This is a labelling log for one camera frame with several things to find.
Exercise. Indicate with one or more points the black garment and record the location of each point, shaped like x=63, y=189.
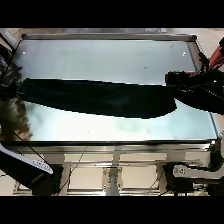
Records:
x=100, y=98

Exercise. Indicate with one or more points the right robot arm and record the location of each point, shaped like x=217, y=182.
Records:
x=186, y=171

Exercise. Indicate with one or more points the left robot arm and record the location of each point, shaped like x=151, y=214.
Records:
x=20, y=168

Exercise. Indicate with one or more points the silver frame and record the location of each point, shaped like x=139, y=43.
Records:
x=113, y=181

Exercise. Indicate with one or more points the red garment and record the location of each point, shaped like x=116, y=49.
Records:
x=217, y=56

